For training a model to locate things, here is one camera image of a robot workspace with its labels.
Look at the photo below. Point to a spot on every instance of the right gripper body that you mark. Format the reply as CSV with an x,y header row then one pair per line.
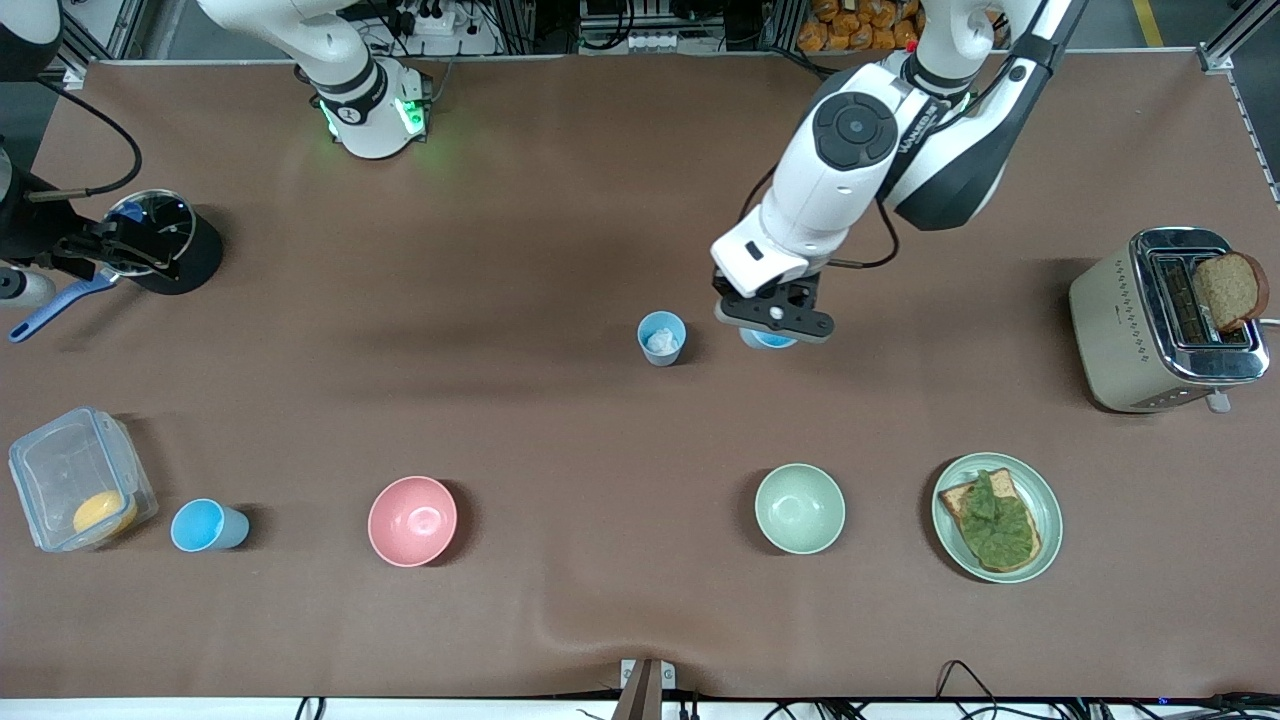
x,y
28,228

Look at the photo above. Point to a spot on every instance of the aluminium frame profile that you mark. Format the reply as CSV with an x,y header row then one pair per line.
x,y
122,30

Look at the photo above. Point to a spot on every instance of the pale green plate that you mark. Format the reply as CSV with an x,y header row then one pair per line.
x,y
1047,500

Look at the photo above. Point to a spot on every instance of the metal table bracket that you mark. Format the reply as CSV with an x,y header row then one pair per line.
x,y
645,690

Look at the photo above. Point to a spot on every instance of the brown bread slice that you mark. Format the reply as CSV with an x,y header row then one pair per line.
x,y
1228,290

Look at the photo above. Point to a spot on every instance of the pale green bowl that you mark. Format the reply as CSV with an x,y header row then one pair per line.
x,y
800,508

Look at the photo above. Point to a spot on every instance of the yellow round food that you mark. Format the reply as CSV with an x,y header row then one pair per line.
x,y
100,513

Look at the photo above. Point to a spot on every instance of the white connector strip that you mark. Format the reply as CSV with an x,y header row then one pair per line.
x,y
655,42

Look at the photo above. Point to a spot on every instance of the toast slice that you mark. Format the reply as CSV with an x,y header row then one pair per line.
x,y
955,497

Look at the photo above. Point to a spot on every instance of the clear plastic container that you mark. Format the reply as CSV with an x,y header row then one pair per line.
x,y
60,465

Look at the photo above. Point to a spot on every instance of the white power strip with plugs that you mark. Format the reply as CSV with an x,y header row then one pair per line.
x,y
432,20

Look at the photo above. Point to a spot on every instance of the beige chrome toaster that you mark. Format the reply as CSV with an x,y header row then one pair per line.
x,y
1110,340

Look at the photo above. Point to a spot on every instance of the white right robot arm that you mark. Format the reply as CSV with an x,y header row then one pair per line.
x,y
360,100

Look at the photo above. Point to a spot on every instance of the pink bowl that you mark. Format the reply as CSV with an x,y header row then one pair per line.
x,y
412,520

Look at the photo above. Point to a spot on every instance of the green lettuce leaf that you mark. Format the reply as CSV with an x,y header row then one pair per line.
x,y
1000,530

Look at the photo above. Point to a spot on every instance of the blue cup with white filling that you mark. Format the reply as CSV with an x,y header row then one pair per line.
x,y
662,340

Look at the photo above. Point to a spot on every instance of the glass lid blue knob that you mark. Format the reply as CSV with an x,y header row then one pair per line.
x,y
128,212

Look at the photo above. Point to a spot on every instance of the bag of orange buns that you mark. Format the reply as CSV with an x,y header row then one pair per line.
x,y
850,25

